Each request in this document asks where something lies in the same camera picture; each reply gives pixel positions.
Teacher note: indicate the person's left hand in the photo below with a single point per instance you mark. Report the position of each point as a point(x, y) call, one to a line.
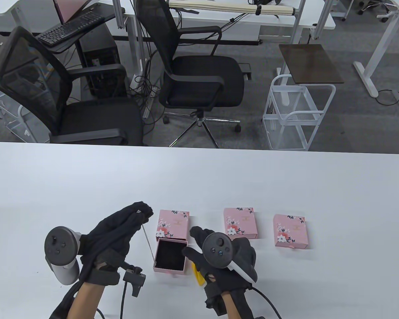
point(109, 232)

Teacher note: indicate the person's right hand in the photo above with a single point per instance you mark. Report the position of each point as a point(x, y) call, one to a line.
point(226, 282)

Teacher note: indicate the yellow cloth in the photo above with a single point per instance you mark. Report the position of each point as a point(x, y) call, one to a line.
point(199, 277)

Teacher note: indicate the grey handheld controller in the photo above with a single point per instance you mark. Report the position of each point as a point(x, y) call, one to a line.
point(217, 249)
point(60, 244)

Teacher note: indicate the pink box tray black lining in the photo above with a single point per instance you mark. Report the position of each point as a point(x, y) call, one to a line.
point(169, 255)

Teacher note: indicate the pink floral box sleeve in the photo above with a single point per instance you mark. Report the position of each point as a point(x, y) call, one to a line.
point(291, 231)

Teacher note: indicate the person's right forearm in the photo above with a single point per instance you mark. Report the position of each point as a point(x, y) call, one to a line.
point(234, 307)

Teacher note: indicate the person's left forearm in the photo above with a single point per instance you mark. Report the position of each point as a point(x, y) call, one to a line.
point(84, 302)

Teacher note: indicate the black mesh office chair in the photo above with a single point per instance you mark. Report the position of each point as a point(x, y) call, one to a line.
point(96, 123)

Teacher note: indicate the black computer tower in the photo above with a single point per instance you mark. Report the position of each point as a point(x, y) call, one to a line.
point(99, 59)

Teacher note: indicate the black office chair chrome base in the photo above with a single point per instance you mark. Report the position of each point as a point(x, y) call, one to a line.
point(199, 76)

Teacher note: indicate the black keyboard tray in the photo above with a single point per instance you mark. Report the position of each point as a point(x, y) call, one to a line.
point(86, 34)

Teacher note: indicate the black keyboard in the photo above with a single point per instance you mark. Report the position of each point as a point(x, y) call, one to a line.
point(66, 30)

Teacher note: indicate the white desk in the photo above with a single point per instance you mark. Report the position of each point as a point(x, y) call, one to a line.
point(30, 13)
point(279, 20)
point(385, 36)

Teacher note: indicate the dark wooden board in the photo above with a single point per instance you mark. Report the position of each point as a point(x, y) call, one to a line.
point(311, 63)

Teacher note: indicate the distant chair base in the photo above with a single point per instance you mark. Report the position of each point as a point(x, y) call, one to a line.
point(372, 5)

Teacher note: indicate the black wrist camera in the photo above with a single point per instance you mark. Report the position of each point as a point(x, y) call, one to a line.
point(216, 302)
point(136, 280)

